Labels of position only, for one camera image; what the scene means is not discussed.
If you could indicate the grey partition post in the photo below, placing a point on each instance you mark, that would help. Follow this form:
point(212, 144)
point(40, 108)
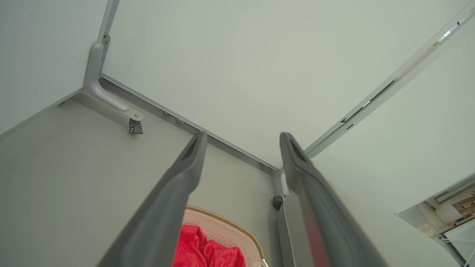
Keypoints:
point(287, 230)

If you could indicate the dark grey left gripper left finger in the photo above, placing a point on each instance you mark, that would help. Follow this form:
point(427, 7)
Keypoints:
point(159, 218)

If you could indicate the aluminium frame rail with gap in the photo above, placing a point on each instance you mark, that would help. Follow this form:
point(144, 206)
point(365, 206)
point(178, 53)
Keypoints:
point(389, 83)

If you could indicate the aluminium partition frame rail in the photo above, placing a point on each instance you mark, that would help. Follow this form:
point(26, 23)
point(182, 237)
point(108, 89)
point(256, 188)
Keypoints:
point(167, 109)

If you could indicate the grey metal corner bracket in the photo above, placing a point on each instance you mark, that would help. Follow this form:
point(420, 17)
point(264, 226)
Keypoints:
point(97, 89)

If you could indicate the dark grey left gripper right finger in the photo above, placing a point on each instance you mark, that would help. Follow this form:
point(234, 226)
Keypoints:
point(326, 222)

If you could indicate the bright red smooth garment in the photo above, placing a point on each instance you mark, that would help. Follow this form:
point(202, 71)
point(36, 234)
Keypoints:
point(207, 252)

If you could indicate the small black latch clip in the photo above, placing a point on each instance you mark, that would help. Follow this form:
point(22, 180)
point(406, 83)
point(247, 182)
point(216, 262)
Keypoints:
point(136, 127)

